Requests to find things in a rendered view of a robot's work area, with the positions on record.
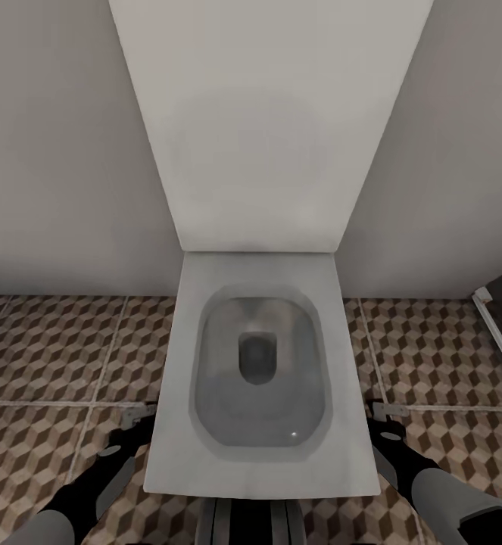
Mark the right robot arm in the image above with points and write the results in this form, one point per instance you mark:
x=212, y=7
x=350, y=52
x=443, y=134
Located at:
x=456, y=513

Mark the robot trunk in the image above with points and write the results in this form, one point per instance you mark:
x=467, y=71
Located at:
x=231, y=521

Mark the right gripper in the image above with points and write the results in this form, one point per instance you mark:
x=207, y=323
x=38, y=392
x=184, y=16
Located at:
x=392, y=425

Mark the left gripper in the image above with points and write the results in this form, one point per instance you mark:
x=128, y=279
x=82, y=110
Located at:
x=140, y=433

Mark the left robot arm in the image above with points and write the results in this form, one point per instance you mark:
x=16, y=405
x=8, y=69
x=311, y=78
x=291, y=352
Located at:
x=77, y=507

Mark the toilet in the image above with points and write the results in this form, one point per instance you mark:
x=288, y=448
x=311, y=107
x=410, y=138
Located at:
x=264, y=117

